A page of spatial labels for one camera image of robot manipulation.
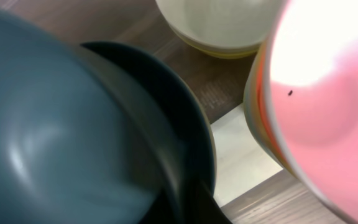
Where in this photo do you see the blue bowl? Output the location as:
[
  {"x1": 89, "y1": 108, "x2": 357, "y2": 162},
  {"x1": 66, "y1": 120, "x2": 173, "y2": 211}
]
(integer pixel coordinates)
[
  {"x1": 0, "y1": 11, "x2": 183, "y2": 223},
  {"x1": 80, "y1": 40, "x2": 216, "y2": 224}
]

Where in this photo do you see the yellow small bowl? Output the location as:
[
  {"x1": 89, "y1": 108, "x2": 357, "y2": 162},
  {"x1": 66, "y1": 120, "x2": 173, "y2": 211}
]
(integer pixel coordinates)
[{"x1": 171, "y1": 27, "x2": 260, "y2": 59}]

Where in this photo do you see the white small bowl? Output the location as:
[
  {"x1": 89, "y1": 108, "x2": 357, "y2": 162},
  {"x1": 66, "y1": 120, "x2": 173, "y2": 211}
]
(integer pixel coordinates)
[{"x1": 156, "y1": 0, "x2": 285, "y2": 50}]

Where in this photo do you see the pink cup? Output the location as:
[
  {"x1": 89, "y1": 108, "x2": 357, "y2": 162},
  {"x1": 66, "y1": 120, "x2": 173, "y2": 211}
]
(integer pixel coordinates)
[{"x1": 262, "y1": 0, "x2": 358, "y2": 223}]

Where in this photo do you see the cream bowl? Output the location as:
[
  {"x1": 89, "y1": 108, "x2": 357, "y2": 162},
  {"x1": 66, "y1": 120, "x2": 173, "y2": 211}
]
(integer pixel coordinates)
[{"x1": 195, "y1": 99, "x2": 217, "y2": 192}]

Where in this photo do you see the clear plastic storage container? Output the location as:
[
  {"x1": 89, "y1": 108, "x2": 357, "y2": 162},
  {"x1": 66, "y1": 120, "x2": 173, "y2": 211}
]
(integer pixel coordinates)
[{"x1": 0, "y1": 0, "x2": 339, "y2": 224}]

